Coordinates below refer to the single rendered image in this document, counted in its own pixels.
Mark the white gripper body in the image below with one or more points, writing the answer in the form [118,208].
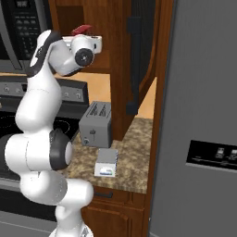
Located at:
[84,39]

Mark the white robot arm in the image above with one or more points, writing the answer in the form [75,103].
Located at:
[37,105]

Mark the white digital scale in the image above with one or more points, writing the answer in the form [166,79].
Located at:
[106,162]

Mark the wooden base cabinet door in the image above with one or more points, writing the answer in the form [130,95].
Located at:
[114,222]

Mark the black microwave oven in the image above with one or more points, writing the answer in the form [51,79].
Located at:
[18,27]

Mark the black stove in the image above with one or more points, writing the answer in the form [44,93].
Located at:
[69,105]

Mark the grey toaster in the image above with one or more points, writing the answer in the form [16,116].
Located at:
[95,126]

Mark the grey fridge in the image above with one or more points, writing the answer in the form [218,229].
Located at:
[200,92]

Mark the wooden drawer front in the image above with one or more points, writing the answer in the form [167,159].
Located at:
[126,197]

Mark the wooden wall cabinet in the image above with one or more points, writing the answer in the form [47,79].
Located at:
[98,18]

